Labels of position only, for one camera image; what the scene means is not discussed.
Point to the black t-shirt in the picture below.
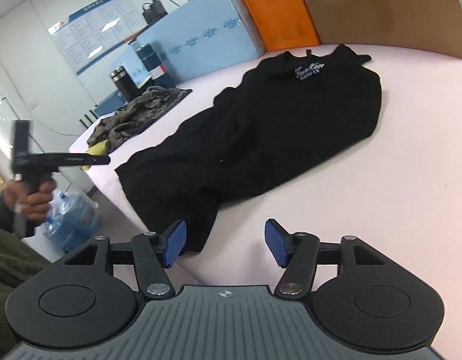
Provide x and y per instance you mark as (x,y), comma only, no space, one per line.
(288,115)

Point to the light blue cardboard box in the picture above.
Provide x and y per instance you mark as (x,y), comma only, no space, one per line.
(203,36)

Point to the green sleeve forearm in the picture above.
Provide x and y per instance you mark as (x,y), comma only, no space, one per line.
(18,263)

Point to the black power adapter with cable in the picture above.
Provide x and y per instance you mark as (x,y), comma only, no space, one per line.
(154,10)

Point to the orange cardboard box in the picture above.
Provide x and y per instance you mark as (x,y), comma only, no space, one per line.
(283,24)

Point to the blue white wall poster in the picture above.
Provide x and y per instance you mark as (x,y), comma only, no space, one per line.
(94,31)

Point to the blue water jug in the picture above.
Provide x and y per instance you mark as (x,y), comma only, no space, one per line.
(72,221)

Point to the yellow cloth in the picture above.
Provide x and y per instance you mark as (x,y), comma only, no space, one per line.
(99,149)

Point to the black steel thermos bottle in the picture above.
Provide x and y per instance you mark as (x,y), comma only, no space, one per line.
(124,83)

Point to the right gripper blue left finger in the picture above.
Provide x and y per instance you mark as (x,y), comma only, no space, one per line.
(174,241)

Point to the camouflage garment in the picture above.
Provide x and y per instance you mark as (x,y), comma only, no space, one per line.
(136,116)

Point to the brown cardboard box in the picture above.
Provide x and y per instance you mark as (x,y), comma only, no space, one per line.
(429,25)

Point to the person's left hand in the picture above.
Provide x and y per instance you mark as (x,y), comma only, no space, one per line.
(34,206)

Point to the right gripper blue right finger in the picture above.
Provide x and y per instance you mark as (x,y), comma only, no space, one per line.
(277,240)

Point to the dark green thermos bottle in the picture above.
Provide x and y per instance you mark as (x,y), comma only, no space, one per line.
(153,64)

